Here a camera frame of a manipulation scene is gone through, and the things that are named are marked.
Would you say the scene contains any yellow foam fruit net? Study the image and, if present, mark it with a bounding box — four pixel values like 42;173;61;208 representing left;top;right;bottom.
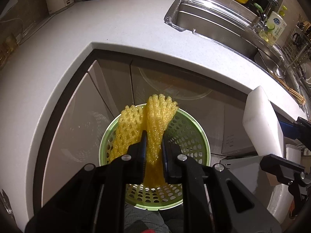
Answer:
108;94;179;188

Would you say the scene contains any white foam block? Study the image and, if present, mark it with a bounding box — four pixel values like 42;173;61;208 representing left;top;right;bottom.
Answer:
242;86;284;157

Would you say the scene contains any green perforated trash basket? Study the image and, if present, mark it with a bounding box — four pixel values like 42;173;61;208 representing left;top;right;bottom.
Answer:
99;96;210;211

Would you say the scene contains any bundle of bamboo skewers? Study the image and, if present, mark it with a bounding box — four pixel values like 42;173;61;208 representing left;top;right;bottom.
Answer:
276;77;306;106

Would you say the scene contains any metal spoon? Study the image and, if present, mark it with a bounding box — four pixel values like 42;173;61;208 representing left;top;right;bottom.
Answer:
265;59;285;79

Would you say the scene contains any stainless steel sink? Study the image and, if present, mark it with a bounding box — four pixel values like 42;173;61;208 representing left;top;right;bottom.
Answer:
164;0;310;115

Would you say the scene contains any dish soap bottle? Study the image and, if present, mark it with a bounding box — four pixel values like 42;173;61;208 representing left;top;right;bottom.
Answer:
259;5;287;46

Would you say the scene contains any chrome sink faucet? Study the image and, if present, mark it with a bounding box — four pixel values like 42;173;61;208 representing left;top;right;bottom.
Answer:
252;0;280;28

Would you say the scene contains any wire dish rack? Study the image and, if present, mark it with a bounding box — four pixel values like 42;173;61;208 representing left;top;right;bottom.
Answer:
283;14;310;87

